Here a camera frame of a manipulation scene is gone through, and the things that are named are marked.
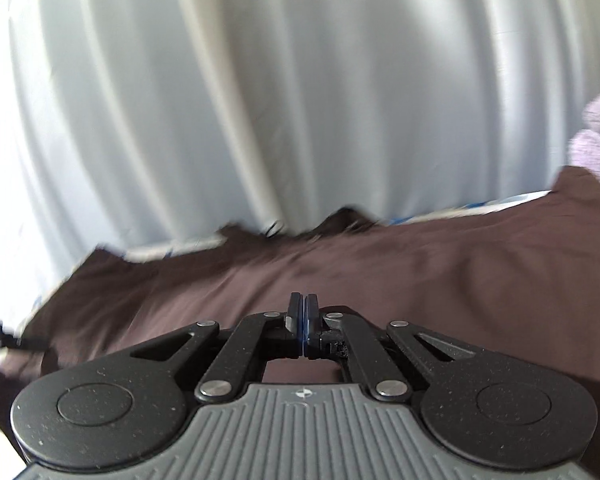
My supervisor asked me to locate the brown jacket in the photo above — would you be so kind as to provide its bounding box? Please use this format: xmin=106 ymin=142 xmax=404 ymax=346
xmin=0 ymin=165 xmax=600 ymax=480

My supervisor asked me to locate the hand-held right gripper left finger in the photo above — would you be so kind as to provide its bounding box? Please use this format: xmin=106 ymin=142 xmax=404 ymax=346
xmin=130 ymin=293 xmax=305 ymax=404

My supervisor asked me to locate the blue floral bedsheet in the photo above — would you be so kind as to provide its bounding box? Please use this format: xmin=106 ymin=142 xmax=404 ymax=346
xmin=0 ymin=189 xmax=556 ymax=480

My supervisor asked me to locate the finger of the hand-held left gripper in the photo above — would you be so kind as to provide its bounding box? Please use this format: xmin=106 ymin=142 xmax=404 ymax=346
xmin=2 ymin=335 xmax=48 ymax=354

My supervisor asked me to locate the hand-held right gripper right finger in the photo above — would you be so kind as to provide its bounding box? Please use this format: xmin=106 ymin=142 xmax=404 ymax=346
xmin=305 ymin=294 xmax=476 ymax=404

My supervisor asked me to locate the white curtain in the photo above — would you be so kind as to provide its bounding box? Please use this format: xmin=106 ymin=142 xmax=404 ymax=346
xmin=0 ymin=0 xmax=600 ymax=326

